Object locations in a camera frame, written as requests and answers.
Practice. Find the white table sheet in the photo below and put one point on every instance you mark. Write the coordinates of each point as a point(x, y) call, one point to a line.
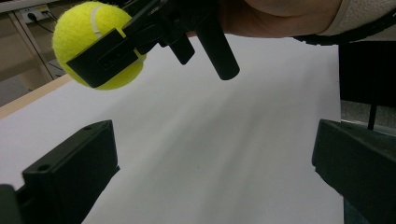
point(202, 130)

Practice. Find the black metal stand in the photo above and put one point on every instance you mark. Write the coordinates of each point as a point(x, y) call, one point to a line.
point(372, 118)

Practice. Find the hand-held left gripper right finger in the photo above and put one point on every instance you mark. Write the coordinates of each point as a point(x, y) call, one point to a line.
point(364, 165)

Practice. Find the yellow tennis ball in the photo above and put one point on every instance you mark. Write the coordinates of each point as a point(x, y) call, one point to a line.
point(81, 28)

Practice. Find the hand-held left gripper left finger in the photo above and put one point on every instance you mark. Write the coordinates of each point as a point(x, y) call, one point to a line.
point(71, 174)

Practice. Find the white power strip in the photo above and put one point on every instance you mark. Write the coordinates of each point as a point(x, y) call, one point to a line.
point(34, 14)

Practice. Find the black curtain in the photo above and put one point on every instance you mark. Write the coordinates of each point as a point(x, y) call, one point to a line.
point(367, 74)

